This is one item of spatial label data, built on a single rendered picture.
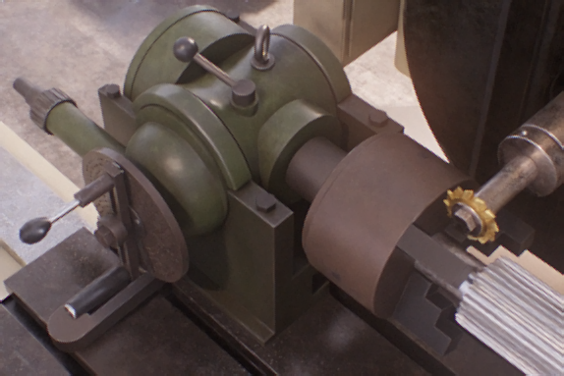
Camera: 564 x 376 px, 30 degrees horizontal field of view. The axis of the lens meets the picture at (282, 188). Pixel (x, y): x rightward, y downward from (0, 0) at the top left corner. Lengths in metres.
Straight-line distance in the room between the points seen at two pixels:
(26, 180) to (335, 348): 0.79
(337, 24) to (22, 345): 0.61
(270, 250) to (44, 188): 0.78
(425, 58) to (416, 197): 0.31
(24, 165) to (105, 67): 1.27
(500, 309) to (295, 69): 0.39
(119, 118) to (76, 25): 2.07
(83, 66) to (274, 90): 2.03
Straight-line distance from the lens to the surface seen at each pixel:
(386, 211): 1.11
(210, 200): 1.21
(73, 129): 1.34
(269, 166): 1.22
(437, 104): 1.40
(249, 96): 1.21
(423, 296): 1.19
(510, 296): 1.11
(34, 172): 1.98
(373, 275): 1.12
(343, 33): 1.48
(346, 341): 1.35
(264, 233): 1.19
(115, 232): 1.22
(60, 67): 3.25
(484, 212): 1.07
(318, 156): 1.22
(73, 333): 1.35
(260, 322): 1.35
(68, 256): 1.46
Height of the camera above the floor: 2.13
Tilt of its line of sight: 49 degrees down
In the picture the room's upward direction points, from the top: straight up
